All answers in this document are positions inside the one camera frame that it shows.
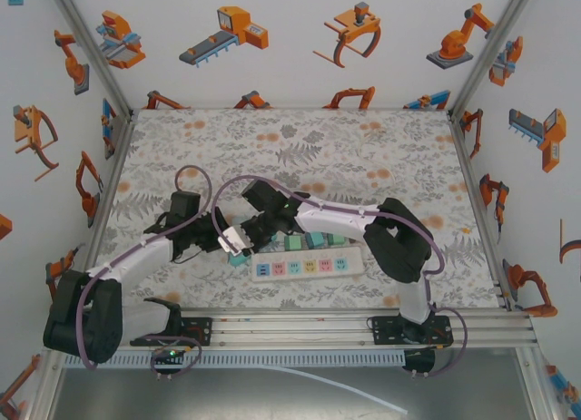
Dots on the green plug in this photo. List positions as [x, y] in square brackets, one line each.
[337, 240]
[293, 244]

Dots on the white power strip coloured sockets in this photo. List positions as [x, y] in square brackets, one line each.
[308, 268]

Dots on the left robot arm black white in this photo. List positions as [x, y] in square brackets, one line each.
[81, 315]

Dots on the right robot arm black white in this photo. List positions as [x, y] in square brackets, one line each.
[399, 243]

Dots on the floral table cover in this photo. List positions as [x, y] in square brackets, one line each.
[295, 134]

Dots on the controller board with green light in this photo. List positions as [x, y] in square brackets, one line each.
[169, 355]

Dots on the black controller box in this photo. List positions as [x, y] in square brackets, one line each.
[420, 358]

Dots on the white plastic tube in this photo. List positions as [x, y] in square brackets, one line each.
[399, 408]

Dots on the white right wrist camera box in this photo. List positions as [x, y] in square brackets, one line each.
[238, 243]

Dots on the aluminium side rail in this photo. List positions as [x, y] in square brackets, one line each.
[459, 139]
[102, 211]

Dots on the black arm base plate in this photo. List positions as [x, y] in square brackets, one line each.
[202, 331]
[386, 331]

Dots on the aluminium frame rail with grooves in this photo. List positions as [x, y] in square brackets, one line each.
[295, 331]

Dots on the aluminium frame post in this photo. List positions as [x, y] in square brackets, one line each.
[93, 52]
[489, 52]

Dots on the aluminium frame leg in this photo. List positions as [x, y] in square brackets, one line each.
[542, 388]
[43, 393]

